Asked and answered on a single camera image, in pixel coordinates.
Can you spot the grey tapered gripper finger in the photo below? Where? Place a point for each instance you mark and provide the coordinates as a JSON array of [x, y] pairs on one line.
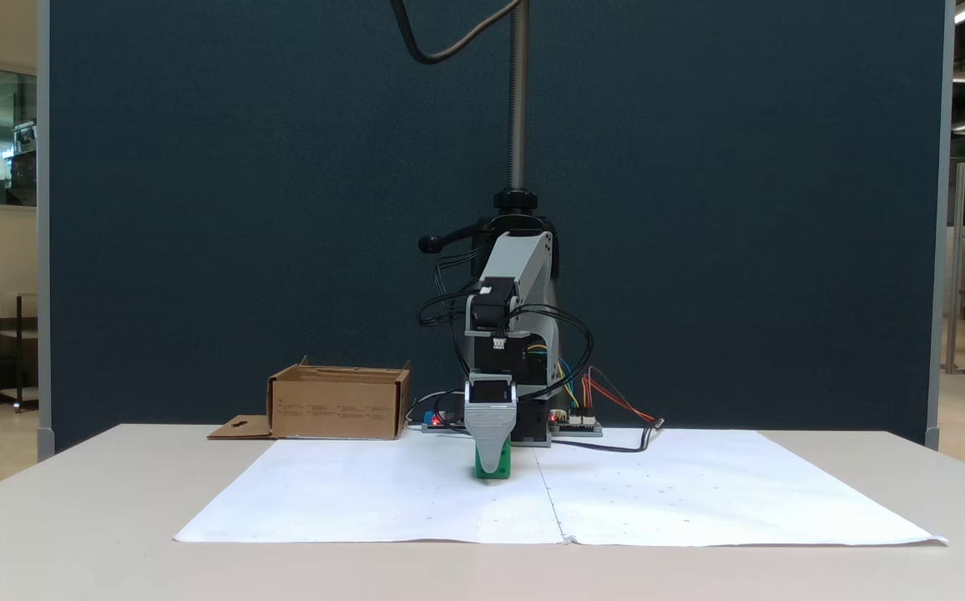
[[491, 434]]

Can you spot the green dice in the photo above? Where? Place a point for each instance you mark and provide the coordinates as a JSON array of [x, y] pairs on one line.
[[478, 467]]

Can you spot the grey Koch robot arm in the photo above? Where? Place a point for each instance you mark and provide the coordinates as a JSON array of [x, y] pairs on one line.
[[520, 259]]

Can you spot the blue power circuit board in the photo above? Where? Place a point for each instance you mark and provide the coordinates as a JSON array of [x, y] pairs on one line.
[[445, 424]]

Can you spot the grey motor controller circuit board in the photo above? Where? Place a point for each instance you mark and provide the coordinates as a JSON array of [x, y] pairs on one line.
[[576, 428]]

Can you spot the white paper sheet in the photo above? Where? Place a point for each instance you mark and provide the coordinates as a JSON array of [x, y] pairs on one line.
[[366, 492], [699, 492]]

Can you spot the brown cardboard box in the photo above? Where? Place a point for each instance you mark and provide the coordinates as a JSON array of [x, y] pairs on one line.
[[336, 409]]

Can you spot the dark blue partition panel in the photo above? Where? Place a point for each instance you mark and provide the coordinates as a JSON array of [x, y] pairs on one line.
[[240, 209]]

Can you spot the black shelf cart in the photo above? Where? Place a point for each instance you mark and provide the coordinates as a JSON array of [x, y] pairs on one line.
[[17, 351]]

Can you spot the black camera stand with pole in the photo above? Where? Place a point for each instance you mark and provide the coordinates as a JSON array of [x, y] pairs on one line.
[[518, 100]]

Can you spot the framed wall window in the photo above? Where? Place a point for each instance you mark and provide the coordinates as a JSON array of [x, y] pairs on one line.
[[11, 138]]

